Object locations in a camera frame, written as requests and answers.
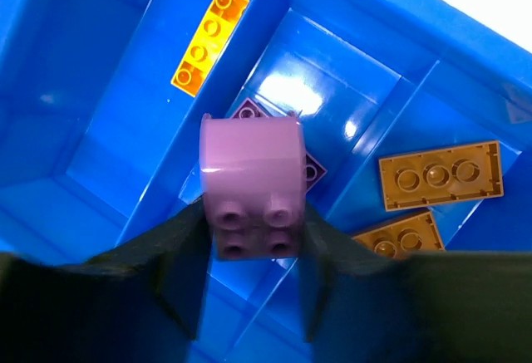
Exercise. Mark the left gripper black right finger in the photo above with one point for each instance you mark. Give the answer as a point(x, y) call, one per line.
point(358, 306)

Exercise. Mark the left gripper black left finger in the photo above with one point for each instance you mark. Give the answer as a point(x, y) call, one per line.
point(139, 302)

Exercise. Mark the orange lego plate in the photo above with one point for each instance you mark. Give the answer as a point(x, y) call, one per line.
point(433, 177)
point(398, 237)

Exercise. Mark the purple oval lego blue print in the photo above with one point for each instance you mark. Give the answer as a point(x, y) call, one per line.
point(252, 174)

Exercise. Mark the purple lego brick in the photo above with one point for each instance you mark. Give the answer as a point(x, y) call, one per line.
point(248, 108)

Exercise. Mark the yellow lego brick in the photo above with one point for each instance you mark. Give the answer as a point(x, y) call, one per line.
point(214, 30)

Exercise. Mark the blue compartment bin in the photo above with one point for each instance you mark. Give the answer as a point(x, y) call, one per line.
point(98, 147)

